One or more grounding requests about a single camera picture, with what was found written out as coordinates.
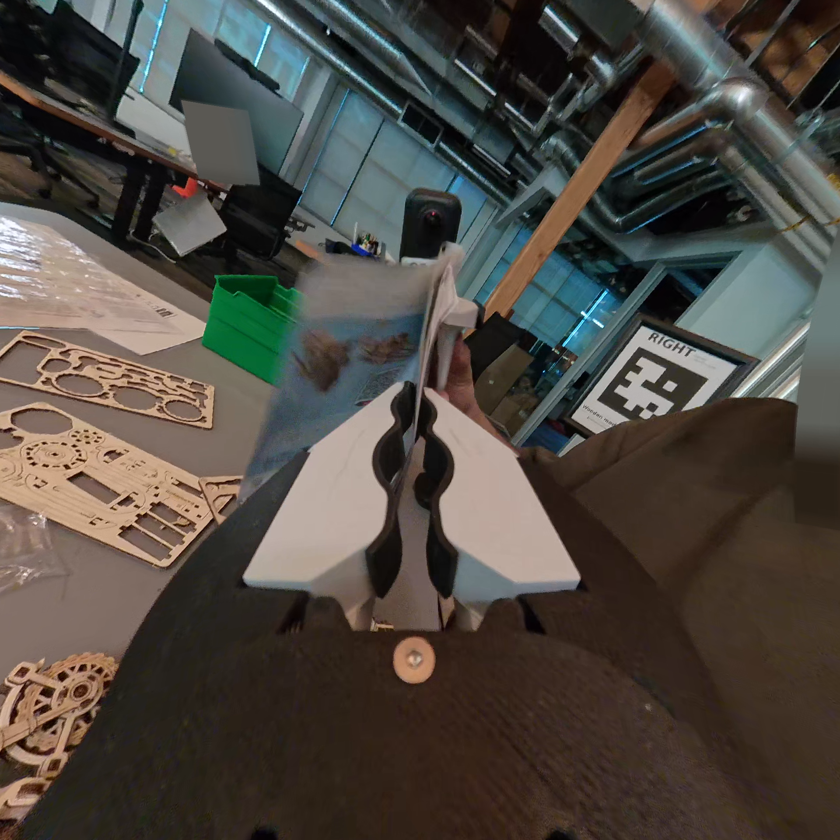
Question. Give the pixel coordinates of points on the black webcam bar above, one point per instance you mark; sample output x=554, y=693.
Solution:
x=249, y=62

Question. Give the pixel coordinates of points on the black office chair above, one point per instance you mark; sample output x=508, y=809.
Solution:
x=489, y=334
x=262, y=216

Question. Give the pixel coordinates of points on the pen holder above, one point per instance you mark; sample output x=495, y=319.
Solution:
x=366, y=243

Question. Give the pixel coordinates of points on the grey desk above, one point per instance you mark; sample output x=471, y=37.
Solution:
x=223, y=413

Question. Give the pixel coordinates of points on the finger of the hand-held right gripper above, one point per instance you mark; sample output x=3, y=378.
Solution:
x=469, y=315

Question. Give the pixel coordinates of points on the silver air duct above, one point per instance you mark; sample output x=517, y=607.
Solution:
x=735, y=98

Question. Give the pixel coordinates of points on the white printed paper sheet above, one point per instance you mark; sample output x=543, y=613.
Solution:
x=164, y=331

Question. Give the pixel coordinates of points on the wooden sheet, three oval holes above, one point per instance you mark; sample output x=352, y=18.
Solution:
x=106, y=396

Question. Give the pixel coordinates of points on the wooden sheet with uncut gears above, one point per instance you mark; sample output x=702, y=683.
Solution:
x=105, y=430

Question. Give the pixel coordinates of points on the orange object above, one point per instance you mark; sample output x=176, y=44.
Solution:
x=185, y=187

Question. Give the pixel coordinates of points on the blue instruction booklet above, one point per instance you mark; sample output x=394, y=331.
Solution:
x=328, y=394

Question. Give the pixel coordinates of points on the wooden top office table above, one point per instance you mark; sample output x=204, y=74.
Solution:
x=98, y=124

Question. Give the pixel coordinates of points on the green plastic bin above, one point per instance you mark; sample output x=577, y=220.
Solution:
x=243, y=341

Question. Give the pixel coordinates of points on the black computer monitor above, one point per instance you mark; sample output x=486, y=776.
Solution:
x=275, y=118

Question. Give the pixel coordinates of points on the black bag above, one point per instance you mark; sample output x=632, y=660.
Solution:
x=338, y=248

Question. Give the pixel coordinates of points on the wooden motorcycle model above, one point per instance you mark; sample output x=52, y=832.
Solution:
x=72, y=689

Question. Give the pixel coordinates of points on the clear plastic wrap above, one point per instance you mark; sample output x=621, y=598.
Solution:
x=52, y=275

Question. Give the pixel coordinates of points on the person's brown sweater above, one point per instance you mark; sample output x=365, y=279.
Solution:
x=754, y=656

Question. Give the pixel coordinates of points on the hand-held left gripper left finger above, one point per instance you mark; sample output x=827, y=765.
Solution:
x=328, y=518

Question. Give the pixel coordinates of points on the cardboard box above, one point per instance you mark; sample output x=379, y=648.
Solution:
x=505, y=374
x=525, y=413

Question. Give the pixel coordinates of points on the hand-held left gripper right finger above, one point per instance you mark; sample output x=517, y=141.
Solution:
x=505, y=525

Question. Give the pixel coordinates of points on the clear plastic parts bag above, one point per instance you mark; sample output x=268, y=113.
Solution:
x=26, y=544

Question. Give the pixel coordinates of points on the wooden post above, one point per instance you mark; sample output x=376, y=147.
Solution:
x=590, y=177

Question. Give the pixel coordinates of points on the framed marker sign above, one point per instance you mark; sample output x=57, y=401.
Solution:
x=656, y=387

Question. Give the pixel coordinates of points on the triangular wooden frame piece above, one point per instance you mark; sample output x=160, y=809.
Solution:
x=220, y=481

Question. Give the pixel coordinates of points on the person's right hand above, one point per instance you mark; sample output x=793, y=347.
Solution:
x=463, y=374

